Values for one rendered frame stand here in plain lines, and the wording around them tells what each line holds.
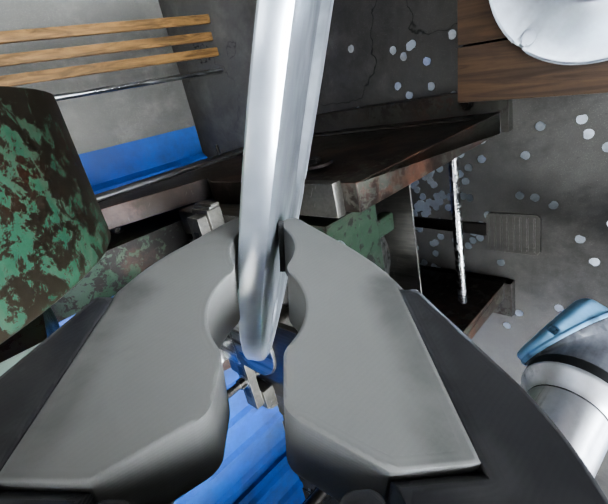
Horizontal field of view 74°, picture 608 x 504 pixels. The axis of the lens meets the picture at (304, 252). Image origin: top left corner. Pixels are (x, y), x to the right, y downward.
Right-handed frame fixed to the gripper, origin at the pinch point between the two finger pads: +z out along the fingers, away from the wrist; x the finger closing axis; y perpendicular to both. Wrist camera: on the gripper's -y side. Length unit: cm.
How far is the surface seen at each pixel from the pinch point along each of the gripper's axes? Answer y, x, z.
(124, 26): 4, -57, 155
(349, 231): 31, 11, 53
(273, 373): 53, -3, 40
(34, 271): 13.5, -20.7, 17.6
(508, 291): 67, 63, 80
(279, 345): 44, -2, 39
